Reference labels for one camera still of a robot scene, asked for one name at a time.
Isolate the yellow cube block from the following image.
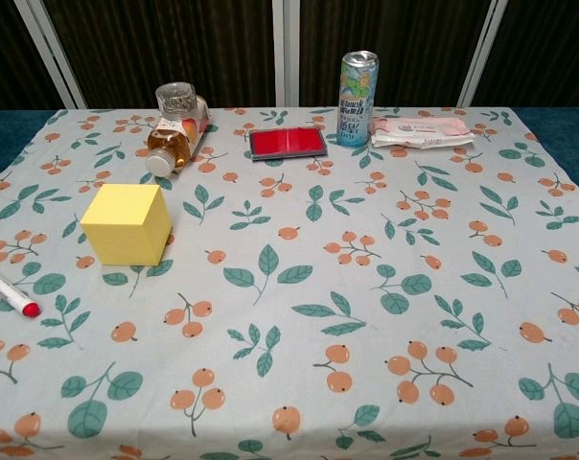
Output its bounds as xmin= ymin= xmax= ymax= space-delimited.
xmin=80 ymin=182 xmax=172 ymax=266

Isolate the red and white marker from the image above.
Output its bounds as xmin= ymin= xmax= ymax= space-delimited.
xmin=0 ymin=262 xmax=43 ymax=319

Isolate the floral fruit print tablecloth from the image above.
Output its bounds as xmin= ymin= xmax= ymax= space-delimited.
xmin=0 ymin=106 xmax=579 ymax=460

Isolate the juice bottle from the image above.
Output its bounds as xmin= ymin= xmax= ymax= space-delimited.
xmin=144 ymin=95 xmax=211 ymax=176

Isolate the red ink pad case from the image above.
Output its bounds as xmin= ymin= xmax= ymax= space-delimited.
xmin=248 ymin=126 xmax=330 ymax=163

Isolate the tall light blue drink can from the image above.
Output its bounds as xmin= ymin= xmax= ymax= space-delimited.
xmin=336 ymin=50 xmax=382 ymax=150

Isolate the pink white wet wipes pack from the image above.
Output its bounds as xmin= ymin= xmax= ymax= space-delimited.
xmin=369 ymin=116 xmax=477 ymax=150

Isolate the clear glass cup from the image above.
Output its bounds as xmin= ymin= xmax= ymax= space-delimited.
xmin=155 ymin=81 xmax=198 ymax=122

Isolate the dark pleated partition screen panel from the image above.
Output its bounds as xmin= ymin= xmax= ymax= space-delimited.
xmin=455 ymin=0 xmax=579 ymax=109
xmin=281 ymin=0 xmax=498 ymax=109
xmin=0 ymin=0 xmax=87 ymax=113
xmin=28 ymin=0 xmax=289 ymax=109

